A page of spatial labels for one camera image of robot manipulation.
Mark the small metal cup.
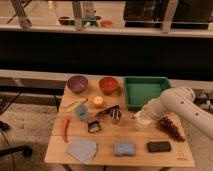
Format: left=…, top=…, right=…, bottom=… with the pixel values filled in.
left=111, top=109, right=121, bottom=124

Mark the yellow banana toy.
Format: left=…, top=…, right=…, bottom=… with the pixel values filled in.
left=66, top=98, right=88, bottom=112

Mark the brown grape bunch toy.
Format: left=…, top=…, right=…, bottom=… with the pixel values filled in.
left=158, top=116, right=185, bottom=142

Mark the red chili pepper toy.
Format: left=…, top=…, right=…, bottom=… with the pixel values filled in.
left=61, top=117, right=70, bottom=143

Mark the green plastic tray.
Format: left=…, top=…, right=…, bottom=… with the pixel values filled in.
left=123, top=76, right=171, bottom=111

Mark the blue paper cup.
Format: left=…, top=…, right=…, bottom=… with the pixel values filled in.
left=75, top=105, right=88, bottom=121

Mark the white paper cup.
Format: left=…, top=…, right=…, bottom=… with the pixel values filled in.
left=135, top=111, right=152, bottom=130

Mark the black rectangular block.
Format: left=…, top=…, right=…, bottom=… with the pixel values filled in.
left=147, top=141, right=172, bottom=152

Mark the orange bowl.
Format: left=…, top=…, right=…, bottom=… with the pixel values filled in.
left=99, top=77, right=119, bottom=95

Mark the blue folded cloth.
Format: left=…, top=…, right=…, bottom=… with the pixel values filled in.
left=66, top=138, right=98, bottom=164

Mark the blue sponge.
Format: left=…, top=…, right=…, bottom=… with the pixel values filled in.
left=114, top=141, right=136, bottom=156

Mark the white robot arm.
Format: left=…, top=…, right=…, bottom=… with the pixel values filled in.
left=141, top=87, right=213, bottom=141

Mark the purple bowl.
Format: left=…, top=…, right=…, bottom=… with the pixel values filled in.
left=67, top=75, right=88, bottom=93

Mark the small orange fruit toy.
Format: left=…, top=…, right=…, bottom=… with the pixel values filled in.
left=93, top=96, right=104, bottom=108

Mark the black chair base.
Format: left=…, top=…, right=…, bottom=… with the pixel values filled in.
left=0, top=121, right=33, bottom=157

